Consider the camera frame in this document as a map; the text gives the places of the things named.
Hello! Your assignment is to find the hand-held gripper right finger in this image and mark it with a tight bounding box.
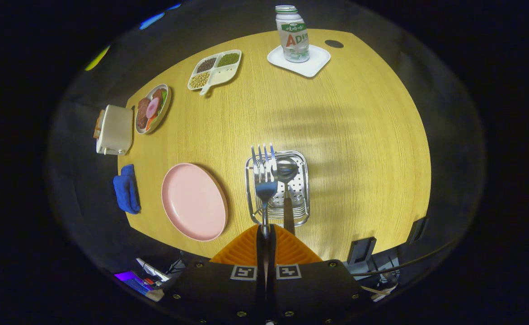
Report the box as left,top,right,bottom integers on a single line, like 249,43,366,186
268,223,375,325

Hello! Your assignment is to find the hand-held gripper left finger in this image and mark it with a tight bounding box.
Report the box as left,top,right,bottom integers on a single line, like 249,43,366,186
163,224,267,325

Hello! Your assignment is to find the metal fork wooden handle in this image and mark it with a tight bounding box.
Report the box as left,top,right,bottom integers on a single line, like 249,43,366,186
251,143,279,240

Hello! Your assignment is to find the metal spoon wooden handle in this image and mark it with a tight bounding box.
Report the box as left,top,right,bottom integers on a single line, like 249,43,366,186
275,157,300,236

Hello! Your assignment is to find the pink round plate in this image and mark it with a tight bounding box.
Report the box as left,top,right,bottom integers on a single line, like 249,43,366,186
161,163,229,242

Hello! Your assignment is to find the black table clamp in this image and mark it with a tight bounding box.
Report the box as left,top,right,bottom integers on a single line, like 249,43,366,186
346,237,377,265
410,216,429,244

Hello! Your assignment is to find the purple lit device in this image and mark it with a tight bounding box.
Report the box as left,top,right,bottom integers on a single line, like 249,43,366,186
114,270,156,296

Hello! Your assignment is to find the blue folded cloth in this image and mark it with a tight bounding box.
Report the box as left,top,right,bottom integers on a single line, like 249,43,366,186
113,164,141,214

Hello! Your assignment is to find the white oval food plate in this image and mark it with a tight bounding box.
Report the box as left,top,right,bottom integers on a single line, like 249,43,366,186
135,84,172,135

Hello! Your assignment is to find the white divided tray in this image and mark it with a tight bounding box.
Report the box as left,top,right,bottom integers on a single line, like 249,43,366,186
187,49,242,96

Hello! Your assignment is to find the long brown meat piece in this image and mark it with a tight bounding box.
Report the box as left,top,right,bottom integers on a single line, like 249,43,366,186
136,98,151,130

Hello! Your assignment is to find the pile of yellow soybeans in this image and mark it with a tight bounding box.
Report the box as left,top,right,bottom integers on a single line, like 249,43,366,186
189,71,211,89

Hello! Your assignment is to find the white toaster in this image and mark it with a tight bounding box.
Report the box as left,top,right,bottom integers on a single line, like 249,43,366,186
95,105,134,156

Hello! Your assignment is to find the white square coaster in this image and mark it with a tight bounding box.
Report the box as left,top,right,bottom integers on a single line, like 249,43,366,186
267,44,331,78

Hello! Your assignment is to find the white drink bottle green label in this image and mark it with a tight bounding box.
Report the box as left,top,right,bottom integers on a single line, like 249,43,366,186
275,5,310,63

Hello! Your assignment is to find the black backdrop cloth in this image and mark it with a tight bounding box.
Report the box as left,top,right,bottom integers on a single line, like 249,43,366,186
45,0,486,312

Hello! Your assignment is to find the metal wire basket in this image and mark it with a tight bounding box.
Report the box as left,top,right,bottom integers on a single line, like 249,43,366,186
245,150,310,228

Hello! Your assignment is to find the black cable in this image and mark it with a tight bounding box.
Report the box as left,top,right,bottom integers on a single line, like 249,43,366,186
352,244,452,277

